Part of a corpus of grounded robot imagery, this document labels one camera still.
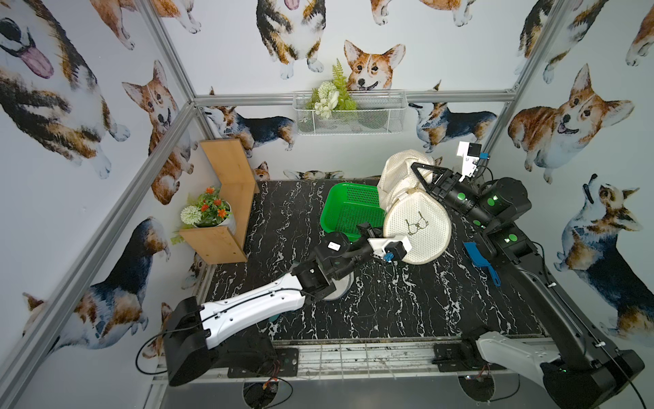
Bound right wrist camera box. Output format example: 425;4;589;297
456;141;490;182

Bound green plastic basket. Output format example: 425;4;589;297
320;182;386;242

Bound wooden shelf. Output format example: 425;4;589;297
179;139;258;264

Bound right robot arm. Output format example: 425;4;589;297
410;162;645;408

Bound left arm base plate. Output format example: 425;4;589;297
228;348;300;379

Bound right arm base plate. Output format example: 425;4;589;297
432;341;505;373

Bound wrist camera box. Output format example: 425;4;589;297
456;141;490;182
378;235;412;262

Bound potted orange flowers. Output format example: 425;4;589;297
171;187;237;245

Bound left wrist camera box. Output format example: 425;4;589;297
378;235;412;262

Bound white artificial flowers with fern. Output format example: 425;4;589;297
306;60;358;119

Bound blue dustpan scoop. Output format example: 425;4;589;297
463;242;502;287

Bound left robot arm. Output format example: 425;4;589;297
161;223;412;387

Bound white wire wall basket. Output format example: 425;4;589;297
292;90;408;136

